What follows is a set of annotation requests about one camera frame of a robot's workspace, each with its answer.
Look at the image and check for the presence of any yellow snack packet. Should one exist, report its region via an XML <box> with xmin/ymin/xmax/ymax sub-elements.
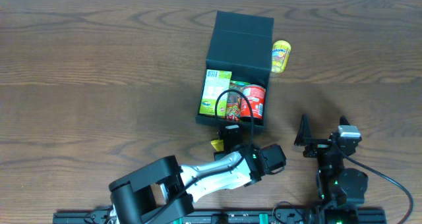
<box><xmin>210</xmin><ymin>140</ymin><xmax>224</xmax><ymax>152</ymax></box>

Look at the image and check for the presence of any yellow candy jar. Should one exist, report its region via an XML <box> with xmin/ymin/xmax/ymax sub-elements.
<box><xmin>272</xmin><ymin>40</ymin><xmax>291</xmax><ymax>73</ymax></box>

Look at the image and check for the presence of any black aluminium mounting rail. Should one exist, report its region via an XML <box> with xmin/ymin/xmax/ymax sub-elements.
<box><xmin>52</xmin><ymin>208</ymin><xmax>387</xmax><ymax>224</ymax></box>

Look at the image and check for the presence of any Haribo gummy candy bag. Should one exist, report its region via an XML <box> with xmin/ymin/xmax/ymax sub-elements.
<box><xmin>225</xmin><ymin>80</ymin><xmax>249</xmax><ymax>122</ymax></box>

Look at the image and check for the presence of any red potato chips can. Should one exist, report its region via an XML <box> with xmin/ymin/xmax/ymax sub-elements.
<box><xmin>240</xmin><ymin>84</ymin><xmax>266</xmax><ymax>123</ymax></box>

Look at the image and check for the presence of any black gift box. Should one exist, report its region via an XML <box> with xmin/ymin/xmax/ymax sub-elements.
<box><xmin>195</xmin><ymin>10</ymin><xmax>275</xmax><ymax>134</ymax></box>

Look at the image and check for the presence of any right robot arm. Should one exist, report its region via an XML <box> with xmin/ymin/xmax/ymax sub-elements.
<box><xmin>294</xmin><ymin>114</ymin><xmax>369</xmax><ymax>223</ymax></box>

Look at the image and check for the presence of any green yellow carton box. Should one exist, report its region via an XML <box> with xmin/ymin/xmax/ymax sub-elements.
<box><xmin>199</xmin><ymin>69</ymin><xmax>232</xmax><ymax>117</ymax></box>

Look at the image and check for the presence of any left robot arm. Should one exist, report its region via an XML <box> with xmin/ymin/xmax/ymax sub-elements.
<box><xmin>108</xmin><ymin>125</ymin><xmax>286</xmax><ymax>223</ymax></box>

